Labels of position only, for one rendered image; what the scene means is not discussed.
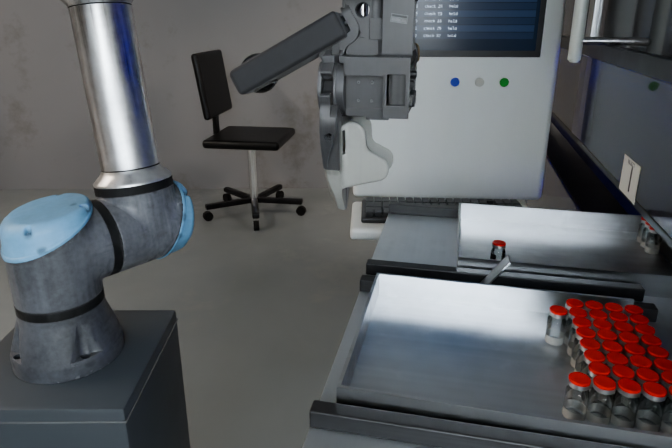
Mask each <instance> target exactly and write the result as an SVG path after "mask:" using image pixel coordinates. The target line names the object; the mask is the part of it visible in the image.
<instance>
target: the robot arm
mask: <svg viewBox="0 0 672 448"><path fill-rule="evenodd" d="M60 1H61V2H63V3H64V4H65V5H66V6H67V7H68V11H69V16H70V21H71V26H72V31H73V36H74V41H75V46H76V51H77V55H78V60H79V65H80V70H81V75H82V80H83V85H84V90H85V95H86V99H87V104H88V109H89V114H90V119H91V124H92V129H93V134H94V139H95V144H96V148H97V153H98V158H99V163H100V168H101V174H100V175H99V177H98V178H97V179H96V181H95V182H94V184H93V188H94V193H95V199H94V200H89V198H88V197H87V196H85V195H83V194H78V193H64V194H62V195H58V196H57V195H51V196H47V197H43V198H40V199H36V200H34V201H31V202H28V203H26V204H24V205H22V206H20V207H18V208H16V209H15V210H13V211H12V212H10V213H9V214H8V216H6V217H5V218H4V219H3V221H2V223H1V225H0V240H1V246H2V247H1V256H2V259H3V260H4V262H5V267H6V271H7V276H8V281H9V285H10V290H11V295H12V299H13V304H14V308H15V313H16V323H15V329H14V334H13V340H12V345H11V351H10V360H11V364H12V369H13V372H14V374H15V375H16V376H17V377H18V378H19V379H21V380H23V381H25V382H28V383H32V384H43V385H47V384H59V383H65V382H69V381H73V380H77V379H80V378H83V377H86V376H88V375H90V374H93V373H95V372H97V371H99V370H100V369H102V368H104V367H105V366H107V365H108V364H110V363H111V362H112V361H113V360H114V359H115V358H116V357H117V356H118V355H119V354H120V352H121V351H122V349H123V346H124V335H123V329H122V326H121V324H120V322H119V320H118V319H117V317H116V315H115V313H114V312H113V310H112V308H111V307H110V305H109V303H108V301H107V300H106V298H105V293H104V287H103V278H105V277H108V276H111V275H113V274H117V273H119V272H122V271H125V270H128V269H130V268H133V267H136V266H139V265H141V264H144V263H147V262H150V261H152V260H155V259H162V258H164V257H166V256H168V255H169V254H170V253H173V252H175V251H178V250H180V249H181V248H183V247H184V246H185V245H186V244H187V242H188V240H189V239H190V237H191V235H192V232H193V228H194V208H193V203H192V200H191V197H190V196H187V190H186V188H185V187H184V186H183V185H182V184H181V183H179V182H178V181H174V180H173V178H172V173H171V171H169V170H168V169H166V168H165V167H164V166H162V165H161V164H160V162H159V156H158V151H157V145H156V139H155V134H154V128H153V122H152V117H151V111H150V106H149V100H148V94H147V89H146V83H145V77H144V72H143V66H142V61H141V55H140V49H139V44H138V38H137V32H136V27H135V21H134V16H133V10H132V2H133V0H60ZM417 1H418V0H342V7H341V8H340V10H341V12H342V13H337V12H334V11H331V12H330V13H328V14H326V15H325V16H323V17H321V18H320V19H318V20H316V21H314V22H313V23H311V24H309V25H308V26H306V27H304V28H303V29H301V30H299V31H297V32H296V33H294V34H292V35H291V36H289V37H287V38H286V39H284V40H282V41H280V42H279V43H277V44H275V45H274V46H272V47H270V48H269V49H267V50H265V51H264V52H262V53H255V54H251V55H249V56H248V57H246V58H245V59H244V61H243V62H242V64H241V65H240V66H238V67H236V68H235V69H233V70H232V71H231V72H230V78H231V80H232V82H233V84H234V85H235V87H236V89H237V91H238V92H239V93H240V94H242V95H244V94H249V93H253V92H254V93H265V92H268V91H270V90H271V89H272V88H273V87H274V86H275V85H276V83H277V82H278V80H279V79H281V78H283V77H285V76H286V75H288V74H290V73H292V72H294V71H295V70H297V69H299V68H301V67H302V66H304V65H306V64H308V63H310V62H311V61H313V60H315V59H317V58H318V57H320V58H321V60H322V61H321V62H320V64H319V67H318V81H317V100H318V106H319V109H320V112H319V133H320V145H321V153H322V161H323V168H324V170H325V177H326V181H327V185H328V188H329V192H330V194H331V196H332V198H333V199H334V201H335V203H336V205H337V207H338V208H339V209H340V210H346V208H347V204H348V196H349V188H350V187H351V186H356V185H362V184H367V183H372V182H377V181H381V180H383V179H385V178H386V177H387V175H388V173H389V169H390V168H391V166H392V164H393V154H392V152H391V151H390V150H389V149H387V148H385V147H383V146H381V145H380V144H378V143H376V142H375V141H374V140H373V138H372V124H371V121H370V120H389V119H408V118H409V112H410V110H411V108H412V107H415V103H416V90H415V89H416V78H417V62H418V61H419V59H420V48H419V45H418V44H417V43H415V27H416V4H417ZM365 3H366V4H368V6H369V9H370V10H369V14H368V15H367V16H366V17H364V16H363V15H362V13H361V7H362V5H363V4H365ZM415 46H416V49H417V52H416V49H415Z"/></svg>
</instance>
